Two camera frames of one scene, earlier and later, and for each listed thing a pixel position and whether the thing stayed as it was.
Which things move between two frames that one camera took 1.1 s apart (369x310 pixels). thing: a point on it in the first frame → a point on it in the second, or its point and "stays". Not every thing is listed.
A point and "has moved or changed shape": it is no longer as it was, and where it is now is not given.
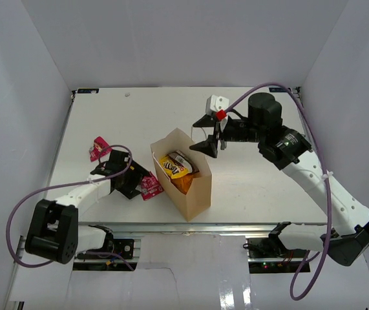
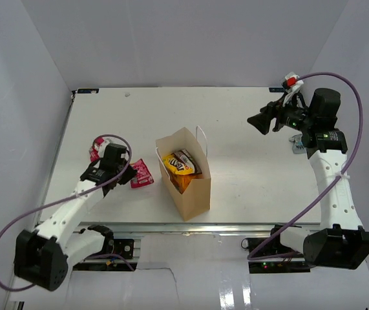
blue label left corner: x=88 y=90 stays
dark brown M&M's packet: x=180 y=157 has moved or changed shape
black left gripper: x=137 y=173 → x=130 y=174
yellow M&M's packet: x=174 y=170 has moved or changed shape
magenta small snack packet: x=101 y=148 stays
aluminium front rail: x=198 y=228 stays
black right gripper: x=209 y=146 → x=262 y=121
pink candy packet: x=150 y=186 has moved or changed shape
